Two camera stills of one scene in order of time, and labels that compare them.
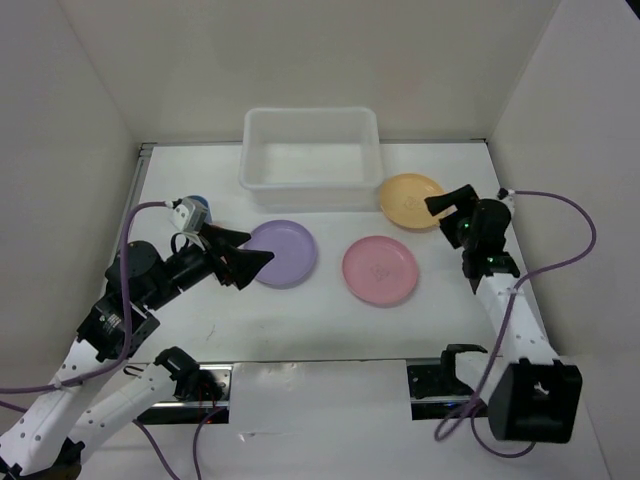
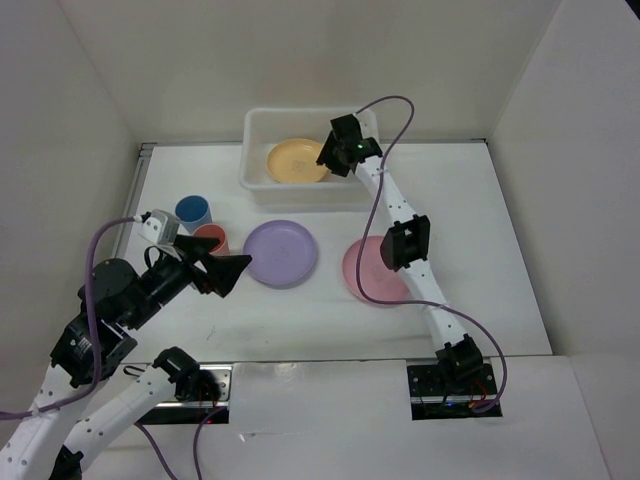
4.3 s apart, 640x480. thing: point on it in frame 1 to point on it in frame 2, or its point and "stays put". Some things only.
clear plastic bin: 312,159 stays put
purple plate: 295,252 stays put
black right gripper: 460,198 to 325,157
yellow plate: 403,200 to 294,160
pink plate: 380,271 stays put
